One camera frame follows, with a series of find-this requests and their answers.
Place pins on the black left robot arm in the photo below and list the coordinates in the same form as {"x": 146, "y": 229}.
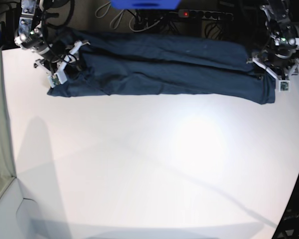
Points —
{"x": 277, "y": 57}

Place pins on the dark blue t-shirt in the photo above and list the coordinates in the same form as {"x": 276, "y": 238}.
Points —
{"x": 153, "y": 64}

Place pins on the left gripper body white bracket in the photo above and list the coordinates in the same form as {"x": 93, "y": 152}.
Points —
{"x": 282, "y": 75}

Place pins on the black power strip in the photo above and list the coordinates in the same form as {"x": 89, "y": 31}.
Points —
{"x": 205, "y": 15}

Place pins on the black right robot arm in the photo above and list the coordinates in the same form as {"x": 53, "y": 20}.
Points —
{"x": 33, "y": 26}

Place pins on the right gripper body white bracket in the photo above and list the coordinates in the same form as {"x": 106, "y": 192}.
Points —
{"x": 56, "y": 57}

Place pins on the blue plastic bin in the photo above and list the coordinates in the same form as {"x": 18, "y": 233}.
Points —
{"x": 145, "y": 4}

